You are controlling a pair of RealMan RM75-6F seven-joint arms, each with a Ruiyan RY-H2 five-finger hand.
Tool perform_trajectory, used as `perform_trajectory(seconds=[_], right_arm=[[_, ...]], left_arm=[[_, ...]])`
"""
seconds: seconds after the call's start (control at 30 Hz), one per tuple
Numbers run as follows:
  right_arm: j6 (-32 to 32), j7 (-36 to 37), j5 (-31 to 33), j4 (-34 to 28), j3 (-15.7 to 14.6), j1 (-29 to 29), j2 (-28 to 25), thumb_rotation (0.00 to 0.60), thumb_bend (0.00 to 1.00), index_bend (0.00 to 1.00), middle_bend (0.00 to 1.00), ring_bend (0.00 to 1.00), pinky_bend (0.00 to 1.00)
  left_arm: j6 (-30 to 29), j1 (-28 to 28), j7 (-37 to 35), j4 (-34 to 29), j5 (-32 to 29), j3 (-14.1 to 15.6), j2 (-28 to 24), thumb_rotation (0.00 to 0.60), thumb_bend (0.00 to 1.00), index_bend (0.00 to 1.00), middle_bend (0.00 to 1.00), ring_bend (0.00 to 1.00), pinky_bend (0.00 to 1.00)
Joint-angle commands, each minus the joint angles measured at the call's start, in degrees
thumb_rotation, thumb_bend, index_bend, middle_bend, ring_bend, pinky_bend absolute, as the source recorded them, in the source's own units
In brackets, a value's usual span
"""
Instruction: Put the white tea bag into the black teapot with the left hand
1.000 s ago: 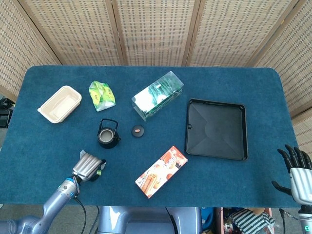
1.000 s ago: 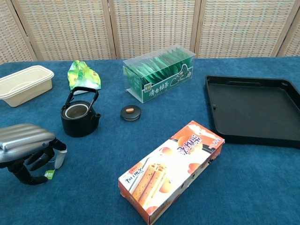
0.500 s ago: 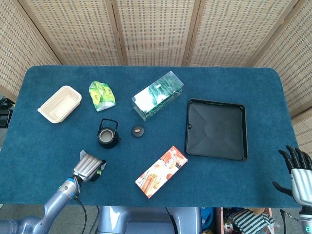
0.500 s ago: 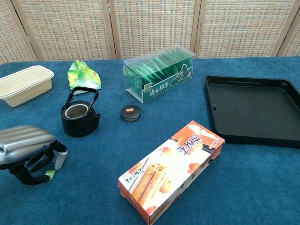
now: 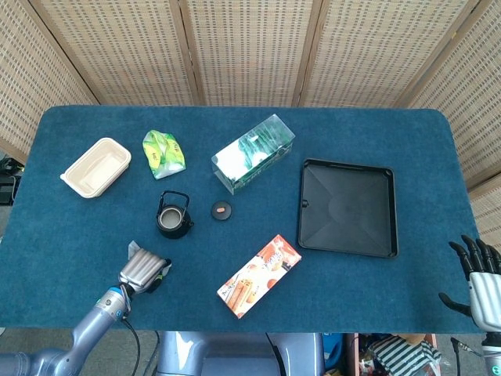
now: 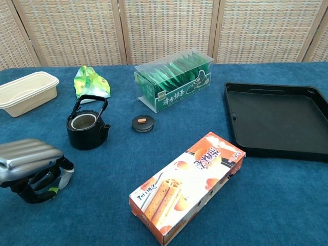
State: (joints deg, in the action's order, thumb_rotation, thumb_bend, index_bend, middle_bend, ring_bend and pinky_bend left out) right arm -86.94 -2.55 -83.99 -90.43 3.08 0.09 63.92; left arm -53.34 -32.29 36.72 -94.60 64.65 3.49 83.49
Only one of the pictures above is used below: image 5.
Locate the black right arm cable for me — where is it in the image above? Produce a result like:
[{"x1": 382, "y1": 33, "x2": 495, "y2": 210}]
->
[{"x1": 449, "y1": 337, "x2": 485, "y2": 376}]

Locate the green yellow snack bag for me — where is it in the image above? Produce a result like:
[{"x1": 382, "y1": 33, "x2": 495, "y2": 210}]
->
[{"x1": 142, "y1": 129, "x2": 187, "y2": 180}]

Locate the beige plastic food container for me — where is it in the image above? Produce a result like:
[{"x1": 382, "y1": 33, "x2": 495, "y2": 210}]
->
[{"x1": 59, "y1": 136, "x2": 132, "y2": 200}]

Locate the black cast iron teapot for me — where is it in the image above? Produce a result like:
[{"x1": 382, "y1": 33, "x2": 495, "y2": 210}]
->
[{"x1": 156, "y1": 190, "x2": 195, "y2": 240}]

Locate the blue table cloth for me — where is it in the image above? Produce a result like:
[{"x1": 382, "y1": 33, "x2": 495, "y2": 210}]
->
[{"x1": 0, "y1": 105, "x2": 483, "y2": 334}]

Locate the black square plastic tray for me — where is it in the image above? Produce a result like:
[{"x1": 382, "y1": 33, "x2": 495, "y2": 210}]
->
[{"x1": 297, "y1": 157, "x2": 399, "y2": 259}]

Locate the woven folding screen panel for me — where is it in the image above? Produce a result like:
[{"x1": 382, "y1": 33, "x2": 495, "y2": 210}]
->
[
  {"x1": 0, "y1": 0, "x2": 101, "y2": 164},
  {"x1": 293, "y1": 0, "x2": 485, "y2": 109},
  {"x1": 29, "y1": 0, "x2": 204, "y2": 107},
  {"x1": 178, "y1": 0, "x2": 328, "y2": 107},
  {"x1": 405, "y1": 0, "x2": 501, "y2": 251}
]

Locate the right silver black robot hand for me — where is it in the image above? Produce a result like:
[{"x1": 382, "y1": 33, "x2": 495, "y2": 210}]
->
[{"x1": 438, "y1": 233, "x2": 501, "y2": 334}]

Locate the grey-blue robot torso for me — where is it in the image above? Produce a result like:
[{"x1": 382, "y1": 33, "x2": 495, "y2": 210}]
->
[{"x1": 156, "y1": 331, "x2": 326, "y2": 376}]

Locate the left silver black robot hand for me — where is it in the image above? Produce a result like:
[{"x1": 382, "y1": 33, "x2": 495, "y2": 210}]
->
[{"x1": 118, "y1": 248, "x2": 173, "y2": 295}]

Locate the orange biscuit roll box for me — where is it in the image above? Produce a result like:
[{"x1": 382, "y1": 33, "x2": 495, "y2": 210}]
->
[{"x1": 216, "y1": 233, "x2": 303, "y2": 320}]

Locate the blue bag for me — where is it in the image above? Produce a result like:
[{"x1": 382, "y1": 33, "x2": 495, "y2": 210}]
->
[{"x1": 323, "y1": 331, "x2": 345, "y2": 371}]

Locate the black teapot lid, orange knob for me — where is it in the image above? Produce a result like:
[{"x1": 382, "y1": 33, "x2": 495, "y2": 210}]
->
[{"x1": 210, "y1": 200, "x2": 235, "y2": 222}]

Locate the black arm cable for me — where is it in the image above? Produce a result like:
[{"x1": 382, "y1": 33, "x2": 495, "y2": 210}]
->
[
  {"x1": 117, "y1": 287, "x2": 142, "y2": 376},
  {"x1": 449, "y1": 337, "x2": 485, "y2": 376}
]

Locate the black device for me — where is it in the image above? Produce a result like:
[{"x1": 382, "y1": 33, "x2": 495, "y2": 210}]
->
[{"x1": 0, "y1": 156, "x2": 23, "y2": 207}]

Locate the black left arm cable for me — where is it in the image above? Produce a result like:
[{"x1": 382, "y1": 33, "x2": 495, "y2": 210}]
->
[{"x1": 117, "y1": 287, "x2": 142, "y2": 376}]

